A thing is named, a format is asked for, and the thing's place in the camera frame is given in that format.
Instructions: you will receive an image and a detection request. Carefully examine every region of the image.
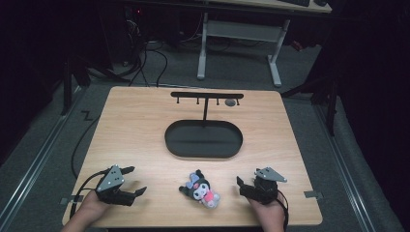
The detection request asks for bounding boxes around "black keyboard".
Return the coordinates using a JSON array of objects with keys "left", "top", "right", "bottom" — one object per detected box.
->
[{"left": 278, "top": 0, "right": 311, "bottom": 8}]

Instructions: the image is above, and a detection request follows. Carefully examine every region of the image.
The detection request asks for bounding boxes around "black computer tower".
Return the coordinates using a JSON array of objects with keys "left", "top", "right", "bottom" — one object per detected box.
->
[{"left": 123, "top": 5, "right": 147, "bottom": 67}]

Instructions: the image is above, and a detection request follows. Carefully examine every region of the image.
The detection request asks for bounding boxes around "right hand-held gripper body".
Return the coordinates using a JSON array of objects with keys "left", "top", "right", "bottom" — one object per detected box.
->
[{"left": 247, "top": 166, "right": 288, "bottom": 206}]

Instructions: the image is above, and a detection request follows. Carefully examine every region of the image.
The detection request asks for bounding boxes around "black floor cable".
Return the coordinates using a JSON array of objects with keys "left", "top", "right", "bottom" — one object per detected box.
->
[{"left": 71, "top": 115, "right": 102, "bottom": 180}]

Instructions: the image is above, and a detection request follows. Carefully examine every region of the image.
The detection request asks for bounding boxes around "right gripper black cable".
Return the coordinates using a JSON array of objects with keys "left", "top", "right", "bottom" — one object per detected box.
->
[{"left": 276, "top": 188, "right": 290, "bottom": 232}]

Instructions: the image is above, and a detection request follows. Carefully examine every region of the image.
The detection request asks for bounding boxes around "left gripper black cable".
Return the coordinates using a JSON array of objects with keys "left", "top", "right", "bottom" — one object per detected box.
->
[{"left": 69, "top": 168, "right": 111, "bottom": 220}]

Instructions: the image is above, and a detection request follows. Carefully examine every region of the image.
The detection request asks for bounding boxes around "person's left hand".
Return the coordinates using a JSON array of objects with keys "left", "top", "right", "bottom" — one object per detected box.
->
[{"left": 78, "top": 189, "right": 112, "bottom": 220}]

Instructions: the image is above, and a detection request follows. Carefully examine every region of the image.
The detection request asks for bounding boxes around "metal floor rail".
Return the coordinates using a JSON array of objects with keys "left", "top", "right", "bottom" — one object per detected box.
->
[
  {"left": 312, "top": 101, "right": 377, "bottom": 232},
  {"left": 0, "top": 86, "right": 85, "bottom": 228}
]

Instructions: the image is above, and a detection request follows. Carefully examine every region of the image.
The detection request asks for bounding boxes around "bundle of black cables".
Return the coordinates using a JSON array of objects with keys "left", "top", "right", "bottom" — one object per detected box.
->
[{"left": 112, "top": 18, "right": 207, "bottom": 89}]

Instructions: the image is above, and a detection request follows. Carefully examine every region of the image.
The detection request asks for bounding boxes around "white-legged wooden desk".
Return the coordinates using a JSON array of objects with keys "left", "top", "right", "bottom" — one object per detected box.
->
[{"left": 195, "top": 0, "right": 334, "bottom": 89}]

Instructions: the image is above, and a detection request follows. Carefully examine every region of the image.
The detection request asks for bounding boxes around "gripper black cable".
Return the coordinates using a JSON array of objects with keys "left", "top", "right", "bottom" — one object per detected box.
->
[
  {"left": 69, "top": 168, "right": 111, "bottom": 220},
  {"left": 276, "top": 188, "right": 290, "bottom": 232}
]

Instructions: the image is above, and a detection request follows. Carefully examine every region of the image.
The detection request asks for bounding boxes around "grey tape strip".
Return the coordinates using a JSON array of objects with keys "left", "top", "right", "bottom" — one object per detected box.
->
[
  {"left": 303, "top": 189, "right": 324, "bottom": 199},
  {"left": 59, "top": 194, "right": 85, "bottom": 206}
]

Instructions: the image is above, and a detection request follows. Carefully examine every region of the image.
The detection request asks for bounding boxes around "black and pink plush toy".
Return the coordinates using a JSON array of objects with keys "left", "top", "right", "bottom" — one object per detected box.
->
[{"left": 178, "top": 169, "right": 222, "bottom": 210}]

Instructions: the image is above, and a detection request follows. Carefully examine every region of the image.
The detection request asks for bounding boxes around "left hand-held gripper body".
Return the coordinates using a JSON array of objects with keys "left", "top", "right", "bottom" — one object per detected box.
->
[{"left": 96, "top": 164, "right": 136, "bottom": 207}]

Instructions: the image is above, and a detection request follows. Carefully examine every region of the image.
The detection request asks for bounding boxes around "black metal stand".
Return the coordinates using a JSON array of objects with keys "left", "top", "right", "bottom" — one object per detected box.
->
[
  {"left": 59, "top": 56, "right": 132, "bottom": 118},
  {"left": 279, "top": 72, "right": 340, "bottom": 137}
]

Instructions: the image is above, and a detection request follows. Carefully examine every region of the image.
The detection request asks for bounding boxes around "person's right hand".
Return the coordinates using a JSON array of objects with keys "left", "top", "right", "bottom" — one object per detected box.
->
[{"left": 247, "top": 196, "right": 287, "bottom": 227}]

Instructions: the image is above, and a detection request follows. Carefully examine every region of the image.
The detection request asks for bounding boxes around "black hook stand with tray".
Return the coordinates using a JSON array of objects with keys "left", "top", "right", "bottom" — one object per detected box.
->
[{"left": 163, "top": 91, "right": 245, "bottom": 160}]

